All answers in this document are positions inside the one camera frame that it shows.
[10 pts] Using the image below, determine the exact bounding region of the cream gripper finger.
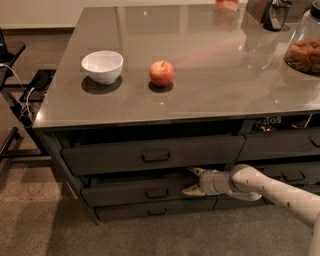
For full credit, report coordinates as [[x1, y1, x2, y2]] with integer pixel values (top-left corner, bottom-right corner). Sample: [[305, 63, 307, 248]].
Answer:
[[187, 167, 206, 177], [183, 184, 206, 197]]

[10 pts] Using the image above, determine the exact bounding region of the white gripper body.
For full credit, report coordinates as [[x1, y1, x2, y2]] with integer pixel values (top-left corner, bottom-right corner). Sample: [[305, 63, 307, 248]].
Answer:
[[199, 170, 234, 195]]

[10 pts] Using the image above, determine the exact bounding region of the dark drawer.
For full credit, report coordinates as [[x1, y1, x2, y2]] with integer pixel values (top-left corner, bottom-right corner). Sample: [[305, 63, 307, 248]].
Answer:
[[61, 135, 245, 176], [238, 128, 320, 161], [80, 172, 208, 208], [95, 196, 217, 221], [214, 184, 320, 211], [259, 162, 320, 185]]

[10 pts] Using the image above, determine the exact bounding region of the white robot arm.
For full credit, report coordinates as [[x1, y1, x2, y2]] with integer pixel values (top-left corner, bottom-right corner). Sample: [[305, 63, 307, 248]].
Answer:
[[183, 164, 320, 256]]

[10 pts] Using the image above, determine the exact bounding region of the red apple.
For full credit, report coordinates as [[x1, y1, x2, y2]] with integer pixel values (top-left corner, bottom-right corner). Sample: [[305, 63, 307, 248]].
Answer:
[[149, 61, 175, 87]]

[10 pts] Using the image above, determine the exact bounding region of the white ceramic bowl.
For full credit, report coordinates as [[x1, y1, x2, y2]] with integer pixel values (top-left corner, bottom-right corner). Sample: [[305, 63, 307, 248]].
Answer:
[[81, 51, 123, 85]]

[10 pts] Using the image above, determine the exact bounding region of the glass jar with snacks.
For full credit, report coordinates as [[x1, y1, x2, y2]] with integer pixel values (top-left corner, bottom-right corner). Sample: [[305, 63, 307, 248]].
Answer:
[[284, 0, 320, 75]]

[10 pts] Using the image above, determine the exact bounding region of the orange box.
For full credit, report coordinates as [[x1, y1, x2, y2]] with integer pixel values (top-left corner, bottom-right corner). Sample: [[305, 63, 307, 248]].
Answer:
[[215, 0, 239, 11]]

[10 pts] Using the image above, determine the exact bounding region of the black side shelf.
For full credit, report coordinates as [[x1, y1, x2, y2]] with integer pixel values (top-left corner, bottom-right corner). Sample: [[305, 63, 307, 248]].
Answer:
[[0, 29, 56, 161]]

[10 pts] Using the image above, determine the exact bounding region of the black coffee pot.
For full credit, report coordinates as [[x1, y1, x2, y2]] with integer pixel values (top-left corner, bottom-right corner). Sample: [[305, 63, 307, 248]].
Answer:
[[263, 0, 292, 31]]

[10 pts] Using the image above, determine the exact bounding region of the white cable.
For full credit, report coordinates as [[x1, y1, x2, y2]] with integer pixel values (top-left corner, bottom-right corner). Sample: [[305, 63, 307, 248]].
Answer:
[[0, 63, 36, 129]]

